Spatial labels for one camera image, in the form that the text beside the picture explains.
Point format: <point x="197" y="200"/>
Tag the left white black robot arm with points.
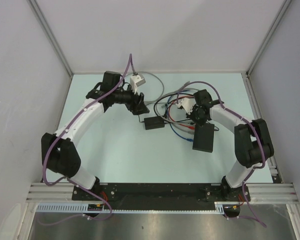
<point x="59" y="150"/>

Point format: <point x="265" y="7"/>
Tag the small black adapter box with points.
<point x="154" y="122"/>

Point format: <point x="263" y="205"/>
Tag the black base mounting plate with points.
<point x="169" y="196"/>

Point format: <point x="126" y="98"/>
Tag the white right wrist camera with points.
<point x="186" y="104"/>

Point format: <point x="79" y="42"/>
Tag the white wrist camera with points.
<point x="136" y="80"/>
<point x="186" y="104"/>

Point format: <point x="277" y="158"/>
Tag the right aluminium corner post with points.
<point x="269" y="35"/>

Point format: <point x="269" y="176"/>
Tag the black Mercury network switch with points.
<point x="203" y="139"/>

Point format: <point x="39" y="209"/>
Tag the black ethernet cable teal plug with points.
<point x="165" y="107"/>

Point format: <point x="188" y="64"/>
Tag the left aluminium corner post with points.
<point x="45" y="26"/>

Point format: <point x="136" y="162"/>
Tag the aluminium corner post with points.
<point x="45" y="26"/>
<point x="269" y="35"/>

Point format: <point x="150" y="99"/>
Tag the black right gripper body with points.
<point x="196" y="117"/>

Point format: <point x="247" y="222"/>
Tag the aluminium front frame rail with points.
<point x="260" y="193"/>

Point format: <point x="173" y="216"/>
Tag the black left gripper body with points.
<point x="131" y="104"/>

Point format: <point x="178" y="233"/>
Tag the white slotted cable duct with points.
<point x="93" y="208"/>

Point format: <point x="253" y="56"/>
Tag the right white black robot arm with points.
<point x="252" y="140"/>

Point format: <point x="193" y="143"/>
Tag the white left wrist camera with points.
<point x="136" y="80"/>

